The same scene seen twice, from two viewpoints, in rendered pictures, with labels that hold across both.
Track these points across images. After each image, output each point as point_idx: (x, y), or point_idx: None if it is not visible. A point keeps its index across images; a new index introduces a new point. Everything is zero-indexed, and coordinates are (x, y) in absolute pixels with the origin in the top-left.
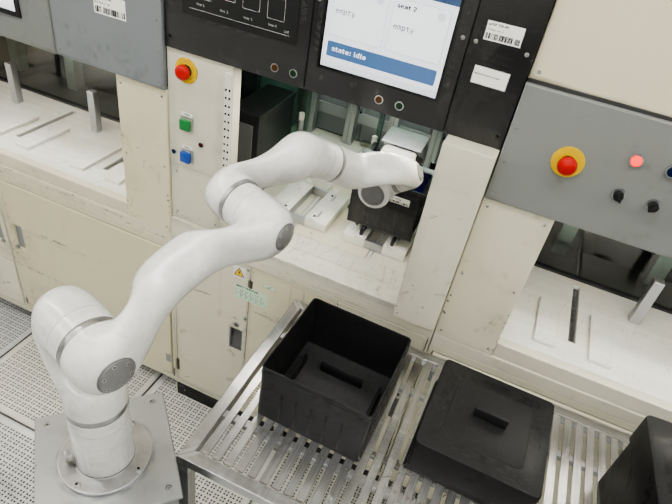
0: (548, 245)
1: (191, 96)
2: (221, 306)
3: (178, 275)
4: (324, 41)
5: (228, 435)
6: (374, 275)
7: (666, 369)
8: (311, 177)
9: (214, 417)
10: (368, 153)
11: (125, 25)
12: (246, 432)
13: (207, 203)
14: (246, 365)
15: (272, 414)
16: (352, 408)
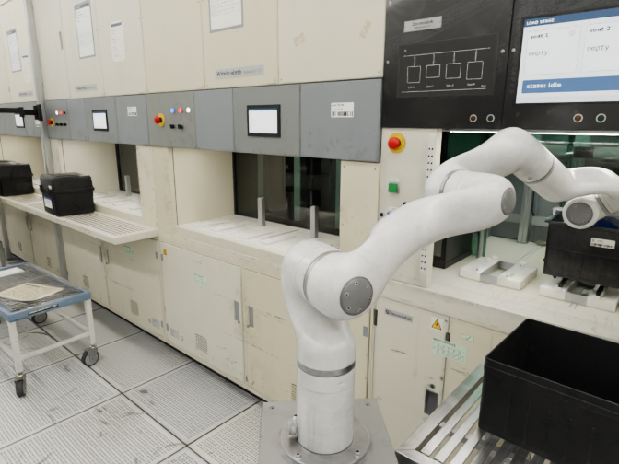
0: None
1: (399, 163)
2: (417, 365)
3: (410, 226)
4: (519, 82)
5: (449, 442)
6: (585, 319)
7: None
8: (523, 170)
9: (431, 424)
10: (572, 168)
11: (352, 120)
12: (469, 442)
13: (426, 194)
14: (457, 388)
15: (496, 426)
16: (607, 400)
